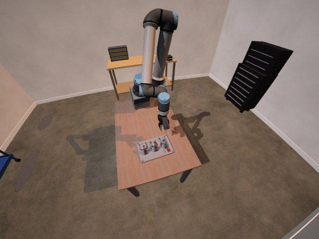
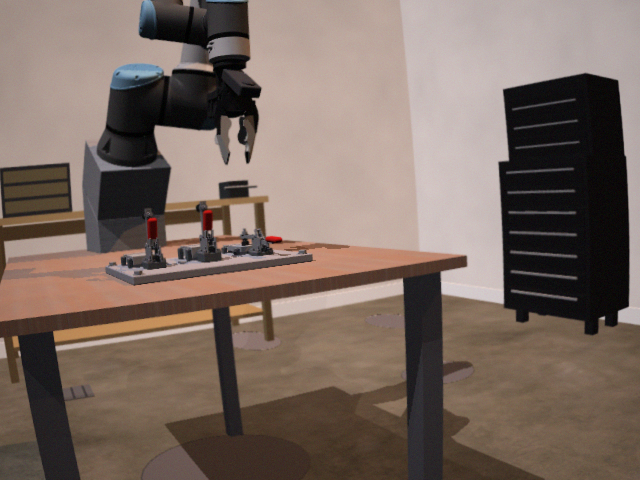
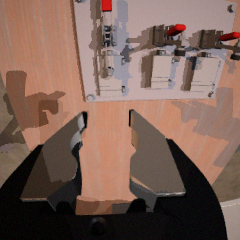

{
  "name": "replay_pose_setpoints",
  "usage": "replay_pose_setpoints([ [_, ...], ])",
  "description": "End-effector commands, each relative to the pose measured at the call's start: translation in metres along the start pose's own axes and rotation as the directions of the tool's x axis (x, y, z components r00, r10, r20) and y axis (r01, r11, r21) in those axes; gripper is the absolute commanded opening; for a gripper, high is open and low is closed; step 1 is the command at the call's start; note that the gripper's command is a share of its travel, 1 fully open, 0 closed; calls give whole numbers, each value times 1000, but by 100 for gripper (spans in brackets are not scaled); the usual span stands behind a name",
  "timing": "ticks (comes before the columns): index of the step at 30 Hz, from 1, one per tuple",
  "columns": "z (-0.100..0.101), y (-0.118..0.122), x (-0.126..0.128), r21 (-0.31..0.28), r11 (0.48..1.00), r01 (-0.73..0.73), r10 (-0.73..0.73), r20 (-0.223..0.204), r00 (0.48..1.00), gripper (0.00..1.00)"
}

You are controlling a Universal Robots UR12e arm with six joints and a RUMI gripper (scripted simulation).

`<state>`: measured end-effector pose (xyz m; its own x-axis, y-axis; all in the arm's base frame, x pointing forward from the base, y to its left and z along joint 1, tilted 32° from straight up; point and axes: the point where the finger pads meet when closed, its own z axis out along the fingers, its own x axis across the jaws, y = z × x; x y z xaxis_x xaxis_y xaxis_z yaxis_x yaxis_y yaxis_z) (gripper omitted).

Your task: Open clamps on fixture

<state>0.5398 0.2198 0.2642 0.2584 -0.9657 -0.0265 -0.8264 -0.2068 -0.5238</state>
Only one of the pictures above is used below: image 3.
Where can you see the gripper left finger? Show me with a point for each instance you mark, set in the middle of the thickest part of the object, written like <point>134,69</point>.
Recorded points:
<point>48,175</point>

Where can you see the white fixture plate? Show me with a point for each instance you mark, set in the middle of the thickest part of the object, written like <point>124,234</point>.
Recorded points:
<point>135,20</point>

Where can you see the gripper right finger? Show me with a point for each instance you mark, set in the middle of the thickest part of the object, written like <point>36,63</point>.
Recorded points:
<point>170,183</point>

